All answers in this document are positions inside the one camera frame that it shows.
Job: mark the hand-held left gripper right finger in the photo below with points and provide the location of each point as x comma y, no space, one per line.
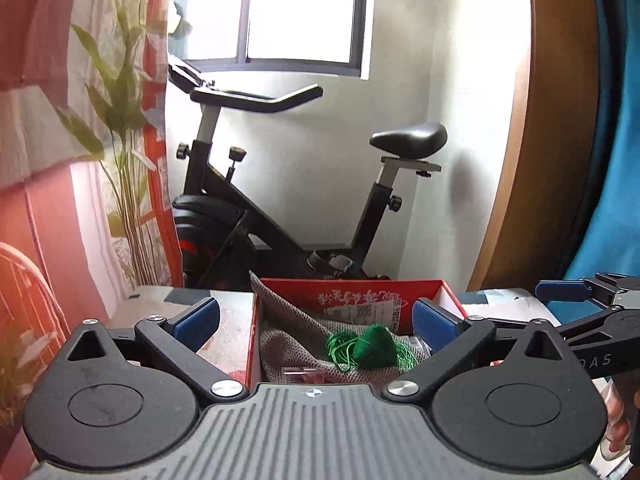
435,325

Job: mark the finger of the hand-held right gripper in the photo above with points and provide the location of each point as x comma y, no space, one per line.
595,325
562,290

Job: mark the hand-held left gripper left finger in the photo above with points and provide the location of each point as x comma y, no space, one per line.
197,317

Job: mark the green tasselled sachet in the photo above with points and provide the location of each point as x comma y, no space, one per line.
375,347

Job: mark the red printed cardboard box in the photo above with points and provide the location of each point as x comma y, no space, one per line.
350,292

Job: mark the grey knitted cloth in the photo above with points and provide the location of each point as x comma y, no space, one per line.
295,340

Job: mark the clear red snack packet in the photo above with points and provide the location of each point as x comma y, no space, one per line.
310,371

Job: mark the person's right hand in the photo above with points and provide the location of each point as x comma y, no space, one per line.
622,430

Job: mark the black exercise bike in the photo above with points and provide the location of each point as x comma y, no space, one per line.
220,220

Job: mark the blue cloth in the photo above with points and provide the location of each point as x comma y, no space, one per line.
620,185

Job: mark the brown wooden board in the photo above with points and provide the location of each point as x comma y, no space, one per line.
540,135

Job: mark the dark framed window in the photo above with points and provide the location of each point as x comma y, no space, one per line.
300,10

